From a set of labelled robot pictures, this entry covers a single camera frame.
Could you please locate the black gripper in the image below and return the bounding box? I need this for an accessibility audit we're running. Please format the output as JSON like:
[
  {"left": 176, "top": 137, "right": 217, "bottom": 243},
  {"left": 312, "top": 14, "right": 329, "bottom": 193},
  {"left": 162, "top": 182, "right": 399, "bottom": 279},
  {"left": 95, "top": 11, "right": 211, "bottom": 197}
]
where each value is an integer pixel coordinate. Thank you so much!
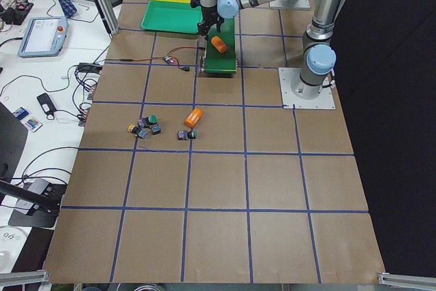
[{"left": 198, "top": 6, "right": 223, "bottom": 37}]

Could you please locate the plain orange cylinder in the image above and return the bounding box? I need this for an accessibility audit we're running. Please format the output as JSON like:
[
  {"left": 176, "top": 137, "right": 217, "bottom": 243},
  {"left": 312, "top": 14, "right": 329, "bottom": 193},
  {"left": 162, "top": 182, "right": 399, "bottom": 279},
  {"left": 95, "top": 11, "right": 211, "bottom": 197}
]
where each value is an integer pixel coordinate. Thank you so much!
[{"left": 211, "top": 35, "right": 228, "bottom": 54}]

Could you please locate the orange cylinder with white text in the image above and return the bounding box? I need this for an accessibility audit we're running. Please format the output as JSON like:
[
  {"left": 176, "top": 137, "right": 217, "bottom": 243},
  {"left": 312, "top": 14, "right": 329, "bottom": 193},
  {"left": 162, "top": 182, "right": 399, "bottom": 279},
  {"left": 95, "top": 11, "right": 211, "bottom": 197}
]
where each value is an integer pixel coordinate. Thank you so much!
[{"left": 185, "top": 108, "right": 203, "bottom": 127}]

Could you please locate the green conveyor belt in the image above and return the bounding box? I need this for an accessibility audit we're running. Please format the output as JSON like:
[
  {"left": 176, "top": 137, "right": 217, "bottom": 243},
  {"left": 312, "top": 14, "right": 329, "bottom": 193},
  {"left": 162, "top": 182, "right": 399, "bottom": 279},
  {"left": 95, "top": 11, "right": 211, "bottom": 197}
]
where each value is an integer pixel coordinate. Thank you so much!
[{"left": 200, "top": 18, "right": 237, "bottom": 74}]

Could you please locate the green plastic tray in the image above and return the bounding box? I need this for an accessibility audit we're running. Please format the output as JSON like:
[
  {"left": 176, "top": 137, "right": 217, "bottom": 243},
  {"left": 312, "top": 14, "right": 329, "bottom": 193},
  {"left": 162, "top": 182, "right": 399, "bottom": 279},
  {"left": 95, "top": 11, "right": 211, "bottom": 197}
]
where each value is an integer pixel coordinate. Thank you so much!
[{"left": 140, "top": 0, "right": 202, "bottom": 35}]

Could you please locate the black power adapter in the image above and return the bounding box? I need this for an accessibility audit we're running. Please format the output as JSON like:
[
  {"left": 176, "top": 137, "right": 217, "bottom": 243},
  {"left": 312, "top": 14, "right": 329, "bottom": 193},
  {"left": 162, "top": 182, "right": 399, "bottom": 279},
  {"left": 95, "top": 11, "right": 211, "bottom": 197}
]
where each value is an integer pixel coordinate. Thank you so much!
[{"left": 110, "top": 0, "right": 123, "bottom": 8}]

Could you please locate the green push button by cylinder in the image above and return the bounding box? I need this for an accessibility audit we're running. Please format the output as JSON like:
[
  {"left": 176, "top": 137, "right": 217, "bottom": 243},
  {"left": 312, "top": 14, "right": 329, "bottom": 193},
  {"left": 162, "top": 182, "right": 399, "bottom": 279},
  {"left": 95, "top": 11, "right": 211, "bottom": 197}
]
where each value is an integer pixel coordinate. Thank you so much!
[{"left": 177, "top": 129, "right": 198, "bottom": 140}]

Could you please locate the green push button in cluster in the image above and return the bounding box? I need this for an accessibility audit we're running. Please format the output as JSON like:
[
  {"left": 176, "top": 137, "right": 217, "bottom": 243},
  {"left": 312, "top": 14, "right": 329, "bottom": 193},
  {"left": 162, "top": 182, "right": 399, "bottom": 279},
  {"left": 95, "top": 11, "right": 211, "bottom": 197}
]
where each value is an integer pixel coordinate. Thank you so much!
[{"left": 138, "top": 114, "right": 157, "bottom": 128}]

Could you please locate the black power strip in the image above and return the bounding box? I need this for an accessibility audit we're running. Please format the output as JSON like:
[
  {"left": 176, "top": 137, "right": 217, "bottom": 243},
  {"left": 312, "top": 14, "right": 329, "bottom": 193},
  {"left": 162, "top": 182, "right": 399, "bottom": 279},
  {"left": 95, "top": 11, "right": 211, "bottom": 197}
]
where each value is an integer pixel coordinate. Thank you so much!
[{"left": 77, "top": 63, "right": 102, "bottom": 74}]

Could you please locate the yellow push button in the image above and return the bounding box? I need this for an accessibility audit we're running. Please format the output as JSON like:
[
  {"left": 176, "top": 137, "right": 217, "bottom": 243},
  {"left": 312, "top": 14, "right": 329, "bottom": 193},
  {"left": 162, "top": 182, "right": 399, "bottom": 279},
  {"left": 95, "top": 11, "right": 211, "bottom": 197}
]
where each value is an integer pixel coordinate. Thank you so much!
[
  {"left": 127, "top": 124, "right": 140, "bottom": 134},
  {"left": 136, "top": 124, "right": 161, "bottom": 139}
]

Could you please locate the teach pendant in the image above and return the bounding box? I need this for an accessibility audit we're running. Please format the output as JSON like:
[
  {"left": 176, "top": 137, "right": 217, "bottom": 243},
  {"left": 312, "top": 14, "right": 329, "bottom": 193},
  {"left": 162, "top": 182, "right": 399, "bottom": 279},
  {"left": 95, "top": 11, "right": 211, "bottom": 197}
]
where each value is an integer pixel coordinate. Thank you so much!
[{"left": 18, "top": 16, "right": 69, "bottom": 58}]

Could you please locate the red and black wire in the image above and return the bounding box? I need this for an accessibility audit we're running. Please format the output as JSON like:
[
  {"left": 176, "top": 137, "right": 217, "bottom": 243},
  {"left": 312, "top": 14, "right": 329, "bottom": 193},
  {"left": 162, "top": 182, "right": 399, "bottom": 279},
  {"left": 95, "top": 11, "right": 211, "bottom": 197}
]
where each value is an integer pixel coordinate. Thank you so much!
[{"left": 102, "top": 45, "right": 200, "bottom": 67}]

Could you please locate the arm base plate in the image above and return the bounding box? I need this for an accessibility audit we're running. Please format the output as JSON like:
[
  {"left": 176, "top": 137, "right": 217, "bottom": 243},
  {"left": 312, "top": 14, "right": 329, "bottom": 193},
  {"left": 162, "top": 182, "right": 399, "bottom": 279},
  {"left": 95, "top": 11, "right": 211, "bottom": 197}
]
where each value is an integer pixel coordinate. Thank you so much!
[
  {"left": 278, "top": 67, "right": 336, "bottom": 110},
  {"left": 269, "top": 0, "right": 311, "bottom": 10}
]

